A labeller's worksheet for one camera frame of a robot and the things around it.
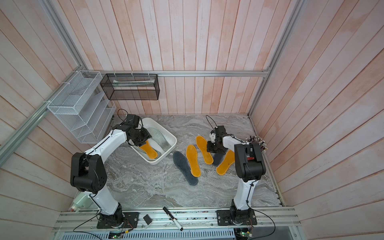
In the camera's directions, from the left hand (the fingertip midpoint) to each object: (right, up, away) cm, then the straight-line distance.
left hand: (150, 139), depth 92 cm
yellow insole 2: (+26, -13, +4) cm, 29 cm away
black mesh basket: (-17, +37, +12) cm, 42 cm away
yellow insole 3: (+33, -4, +11) cm, 36 cm away
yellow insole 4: (+49, -14, +1) cm, 51 cm away
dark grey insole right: (+43, -13, +4) cm, 45 cm away
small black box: (+3, -40, -17) cm, 44 cm away
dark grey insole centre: (+19, -14, +3) cm, 24 cm away
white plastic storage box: (+6, -2, +12) cm, 14 cm away
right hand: (+38, -7, +9) cm, 39 cm away
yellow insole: (-1, -9, +5) cm, 10 cm away
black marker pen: (+17, -39, -19) cm, 47 cm away
